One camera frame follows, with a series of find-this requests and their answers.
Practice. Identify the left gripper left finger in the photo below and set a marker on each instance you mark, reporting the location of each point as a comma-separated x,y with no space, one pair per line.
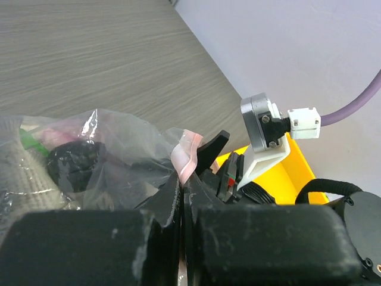
97,247

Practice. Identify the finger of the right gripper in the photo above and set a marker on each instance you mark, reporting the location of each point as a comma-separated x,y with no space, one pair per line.
207,154

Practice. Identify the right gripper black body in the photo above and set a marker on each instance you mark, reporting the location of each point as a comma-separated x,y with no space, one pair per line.
224,183

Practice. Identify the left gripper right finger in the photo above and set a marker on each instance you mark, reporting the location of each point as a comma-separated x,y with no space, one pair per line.
246,244

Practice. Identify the clear zip top bag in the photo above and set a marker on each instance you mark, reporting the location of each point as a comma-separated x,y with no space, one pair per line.
137,162

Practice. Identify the purple toy eggplant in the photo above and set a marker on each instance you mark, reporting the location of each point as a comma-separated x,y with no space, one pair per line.
71,165

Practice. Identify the green polka dot toy food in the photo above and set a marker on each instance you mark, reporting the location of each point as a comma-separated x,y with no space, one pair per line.
30,143

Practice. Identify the white toy fish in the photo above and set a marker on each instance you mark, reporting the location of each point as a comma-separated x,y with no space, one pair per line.
25,183

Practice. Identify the yellow plastic tray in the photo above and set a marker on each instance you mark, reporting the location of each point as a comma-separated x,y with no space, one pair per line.
285,180

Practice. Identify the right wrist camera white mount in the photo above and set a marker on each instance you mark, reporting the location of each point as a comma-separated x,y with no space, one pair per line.
267,129

